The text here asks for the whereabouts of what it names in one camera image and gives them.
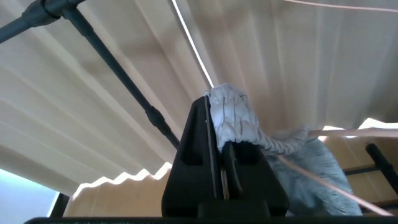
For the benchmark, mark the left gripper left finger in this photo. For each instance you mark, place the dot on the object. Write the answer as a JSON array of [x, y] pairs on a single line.
[[192, 171]]

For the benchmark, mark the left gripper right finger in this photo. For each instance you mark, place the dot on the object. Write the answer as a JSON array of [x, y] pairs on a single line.
[[258, 186]]

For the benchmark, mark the pale grey shorts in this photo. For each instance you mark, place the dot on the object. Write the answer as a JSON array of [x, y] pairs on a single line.
[[233, 115]]

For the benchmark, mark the black clothes rack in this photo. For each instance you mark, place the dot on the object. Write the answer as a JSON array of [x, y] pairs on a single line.
[[155, 118]]

